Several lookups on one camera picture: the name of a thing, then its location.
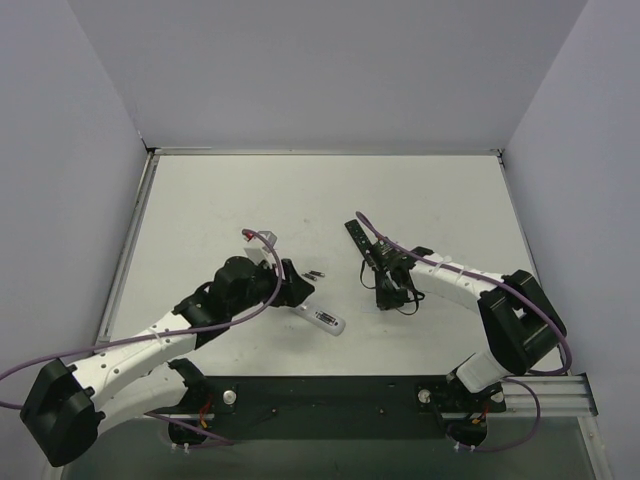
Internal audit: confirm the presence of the white remote control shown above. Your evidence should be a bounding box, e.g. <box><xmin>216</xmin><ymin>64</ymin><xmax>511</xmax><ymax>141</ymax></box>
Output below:
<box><xmin>293</xmin><ymin>303</ymin><xmax>346</xmax><ymax>337</ymax></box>

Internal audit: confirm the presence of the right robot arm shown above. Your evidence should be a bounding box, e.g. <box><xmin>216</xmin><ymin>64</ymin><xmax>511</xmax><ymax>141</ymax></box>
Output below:
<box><xmin>368</xmin><ymin>240</ymin><xmax>567</xmax><ymax>394</ymax></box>

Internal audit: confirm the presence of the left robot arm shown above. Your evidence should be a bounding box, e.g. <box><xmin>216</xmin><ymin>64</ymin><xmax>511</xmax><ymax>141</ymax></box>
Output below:
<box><xmin>20</xmin><ymin>256</ymin><xmax>315</xmax><ymax>467</ymax></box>

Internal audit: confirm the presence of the black remote control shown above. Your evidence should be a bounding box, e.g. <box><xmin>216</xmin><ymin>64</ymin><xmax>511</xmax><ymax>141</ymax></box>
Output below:
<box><xmin>344</xmin><ymin>219</ymin><xmax>374</xmax><ymax>265</ymax></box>

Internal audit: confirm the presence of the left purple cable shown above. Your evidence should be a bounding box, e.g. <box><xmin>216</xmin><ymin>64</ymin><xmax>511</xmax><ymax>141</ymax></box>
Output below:
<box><xmin>0</xmin><ymin>228</ymin><xmax>284</xmax><ymax>449</ymax></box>

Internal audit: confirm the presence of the purple cable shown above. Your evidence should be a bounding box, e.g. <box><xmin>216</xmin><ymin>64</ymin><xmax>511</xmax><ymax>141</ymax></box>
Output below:
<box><xmin>0</xmin><ymin>228</ymin><xmax>284</xmax><ymax>449</ymax></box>
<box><xmin>354</xmin><ymin>210</ymin><xmax>574</xmax><ymax>454</ymax></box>

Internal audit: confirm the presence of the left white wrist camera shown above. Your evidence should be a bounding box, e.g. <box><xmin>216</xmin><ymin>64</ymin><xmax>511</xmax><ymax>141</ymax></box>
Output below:
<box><xmin>242</xmin><ymin>230</ymin><xmax>277</xmax><ymax>265</ymax></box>

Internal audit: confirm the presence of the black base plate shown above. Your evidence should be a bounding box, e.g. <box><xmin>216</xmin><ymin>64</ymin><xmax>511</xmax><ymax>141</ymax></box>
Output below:
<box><xmin>162</xmin><ymin>375</ymin><xmax>489</xmax><ymax>441</ymax></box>

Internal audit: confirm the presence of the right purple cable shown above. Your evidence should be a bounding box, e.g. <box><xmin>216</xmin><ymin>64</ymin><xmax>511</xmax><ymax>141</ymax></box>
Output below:
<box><xmin>354</xmin><ymin>210</ymin><xmax>574</xmax><ymax>454</ymax></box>

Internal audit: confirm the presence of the aluminium frame rail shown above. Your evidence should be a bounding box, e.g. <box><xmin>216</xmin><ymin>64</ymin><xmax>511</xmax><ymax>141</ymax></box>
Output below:
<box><xmin>59</xmin><ymin>372</ymin><xmax>600</xmax><ymax>421</ymax></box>

